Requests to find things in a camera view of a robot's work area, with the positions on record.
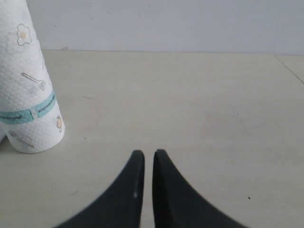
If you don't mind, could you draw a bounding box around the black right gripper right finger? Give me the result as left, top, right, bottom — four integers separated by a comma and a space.
152, 149, 242, 228

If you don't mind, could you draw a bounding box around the white printed paper towel roll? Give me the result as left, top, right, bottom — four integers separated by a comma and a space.
0, 0, 65, 153

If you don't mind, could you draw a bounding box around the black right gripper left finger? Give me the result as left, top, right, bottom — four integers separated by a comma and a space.
57, 150, 145, 228

